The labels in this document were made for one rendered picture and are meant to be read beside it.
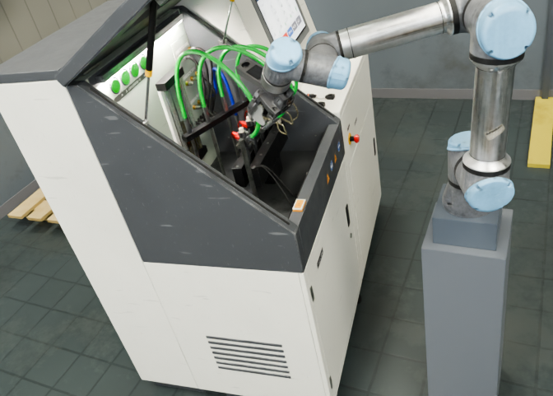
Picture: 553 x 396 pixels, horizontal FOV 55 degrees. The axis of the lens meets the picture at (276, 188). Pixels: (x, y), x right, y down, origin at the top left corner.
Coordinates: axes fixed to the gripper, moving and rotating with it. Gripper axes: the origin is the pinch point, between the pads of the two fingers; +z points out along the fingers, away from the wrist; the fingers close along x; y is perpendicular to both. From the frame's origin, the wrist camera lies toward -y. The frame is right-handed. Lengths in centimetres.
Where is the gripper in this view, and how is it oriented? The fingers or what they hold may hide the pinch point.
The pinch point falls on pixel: (260, 108)
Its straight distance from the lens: 152.1
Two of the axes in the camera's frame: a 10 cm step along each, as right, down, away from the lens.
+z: -1.5, 2.6, 9.5
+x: 7.2, -6.3, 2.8
